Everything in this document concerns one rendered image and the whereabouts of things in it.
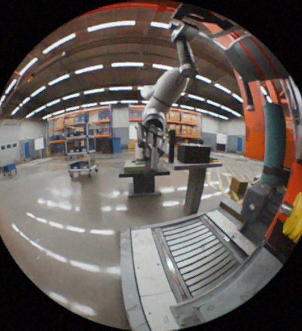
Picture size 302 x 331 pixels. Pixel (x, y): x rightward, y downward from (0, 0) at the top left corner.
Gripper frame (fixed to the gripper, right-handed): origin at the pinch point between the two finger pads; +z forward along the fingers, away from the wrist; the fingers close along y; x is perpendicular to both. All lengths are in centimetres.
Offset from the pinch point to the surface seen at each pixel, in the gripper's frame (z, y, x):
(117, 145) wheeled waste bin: -424, 18, -396
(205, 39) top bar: -22.5, 5.6, 39.2
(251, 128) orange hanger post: -31, -52, 37
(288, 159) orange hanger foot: 0, -56, 45
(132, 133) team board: -501, -38, -319
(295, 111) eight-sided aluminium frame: -3, -29, 52
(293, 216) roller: 18.1, -7.7, 19.3
